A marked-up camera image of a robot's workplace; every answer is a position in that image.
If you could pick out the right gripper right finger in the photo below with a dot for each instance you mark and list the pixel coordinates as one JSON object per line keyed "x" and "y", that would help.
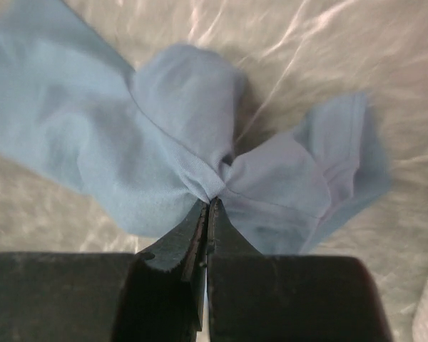
{"x": 257, "y": 297}

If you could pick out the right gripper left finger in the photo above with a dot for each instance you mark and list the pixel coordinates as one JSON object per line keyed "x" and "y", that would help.
{"x": 154, "y": 295}

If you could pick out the blue t shirt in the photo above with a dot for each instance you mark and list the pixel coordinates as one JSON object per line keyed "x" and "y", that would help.
{"x": 148, "y": 144}

